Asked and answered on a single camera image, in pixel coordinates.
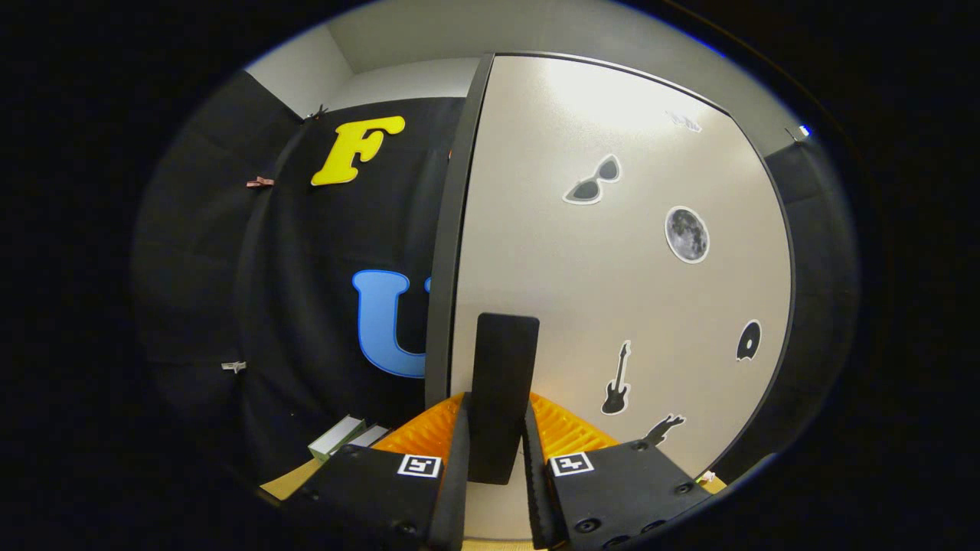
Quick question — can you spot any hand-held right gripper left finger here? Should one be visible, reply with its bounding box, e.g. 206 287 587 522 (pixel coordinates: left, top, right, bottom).
293 391 473 551

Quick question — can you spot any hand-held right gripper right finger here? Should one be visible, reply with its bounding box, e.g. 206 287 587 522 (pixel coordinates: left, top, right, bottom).
522 391 714 551

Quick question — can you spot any black cabinet door handle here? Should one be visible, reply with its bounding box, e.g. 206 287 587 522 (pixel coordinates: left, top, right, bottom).
467 312 541 487

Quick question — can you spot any grey cabinet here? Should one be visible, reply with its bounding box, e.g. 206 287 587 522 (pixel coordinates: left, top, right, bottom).
423 51 799 483

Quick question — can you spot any pale green book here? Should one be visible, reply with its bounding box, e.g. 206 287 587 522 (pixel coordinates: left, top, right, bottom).
307 415 368 461

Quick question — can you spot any black backdrop cloth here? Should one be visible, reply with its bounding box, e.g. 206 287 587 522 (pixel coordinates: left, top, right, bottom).
129 67 862 498

